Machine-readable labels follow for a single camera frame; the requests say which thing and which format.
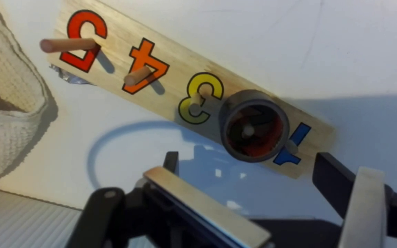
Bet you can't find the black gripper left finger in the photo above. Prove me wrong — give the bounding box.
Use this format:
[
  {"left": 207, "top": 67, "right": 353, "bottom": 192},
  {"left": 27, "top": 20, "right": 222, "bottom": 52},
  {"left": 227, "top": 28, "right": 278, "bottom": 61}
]
[{"left": 142, "top": 149, "right": 273, "bottom": 248}]

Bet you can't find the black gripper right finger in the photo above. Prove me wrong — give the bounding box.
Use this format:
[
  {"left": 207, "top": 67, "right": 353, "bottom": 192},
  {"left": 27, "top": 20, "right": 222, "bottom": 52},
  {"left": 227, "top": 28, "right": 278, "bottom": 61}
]
[{"left": 311, "top": 151, "right": 389, "bottom": 248}]

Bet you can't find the black ring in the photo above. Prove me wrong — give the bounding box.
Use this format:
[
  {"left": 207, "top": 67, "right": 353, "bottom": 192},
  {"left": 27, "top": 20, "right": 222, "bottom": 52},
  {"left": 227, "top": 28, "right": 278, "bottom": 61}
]
[{"left": 218, "top": 87, "right": 292, "bottom": 162}]

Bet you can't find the wooden number peg board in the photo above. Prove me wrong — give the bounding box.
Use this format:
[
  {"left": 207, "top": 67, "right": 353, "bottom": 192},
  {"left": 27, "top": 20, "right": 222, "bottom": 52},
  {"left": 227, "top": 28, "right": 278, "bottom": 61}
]
[{"left": 38, "top": 0, "right": 336, "bottom": 180}]

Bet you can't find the white plastic bin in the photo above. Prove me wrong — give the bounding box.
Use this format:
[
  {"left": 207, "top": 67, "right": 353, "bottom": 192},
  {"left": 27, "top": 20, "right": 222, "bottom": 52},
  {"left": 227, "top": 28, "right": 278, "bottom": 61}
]
[{"left": 0, "top": 185, "right": 87, "bottom": 248}]

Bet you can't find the beige woven cloth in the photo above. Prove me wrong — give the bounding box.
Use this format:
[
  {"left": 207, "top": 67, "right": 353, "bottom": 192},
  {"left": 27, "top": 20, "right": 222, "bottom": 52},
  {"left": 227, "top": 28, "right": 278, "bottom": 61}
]
[{"left": 0, "top": 0, "right": 59, "bottom": 184}]

